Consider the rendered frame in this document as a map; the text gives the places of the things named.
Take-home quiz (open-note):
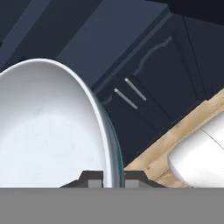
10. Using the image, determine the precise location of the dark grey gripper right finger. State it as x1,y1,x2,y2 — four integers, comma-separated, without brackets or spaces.
123,170,168,189

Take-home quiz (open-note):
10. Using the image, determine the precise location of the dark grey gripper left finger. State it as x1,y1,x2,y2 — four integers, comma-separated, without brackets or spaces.
59,170,105,189

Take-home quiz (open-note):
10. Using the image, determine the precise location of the white bowl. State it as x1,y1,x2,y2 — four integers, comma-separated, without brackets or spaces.
0,58,125,189

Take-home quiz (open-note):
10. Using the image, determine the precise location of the dark navy arched cabinet door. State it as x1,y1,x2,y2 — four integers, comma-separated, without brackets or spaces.
122,16,207,125
94,74,173,169

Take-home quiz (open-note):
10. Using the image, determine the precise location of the dark navy cabinet side panel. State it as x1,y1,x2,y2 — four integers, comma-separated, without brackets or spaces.
183,16,224,101

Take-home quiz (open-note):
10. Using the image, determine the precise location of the white rounded object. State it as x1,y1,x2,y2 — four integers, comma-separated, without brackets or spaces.
167,112,224,189

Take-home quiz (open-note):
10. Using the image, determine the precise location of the silver bar cabinet handle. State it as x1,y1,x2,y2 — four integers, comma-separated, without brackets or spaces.
124,77,148,102
113,87,139,110

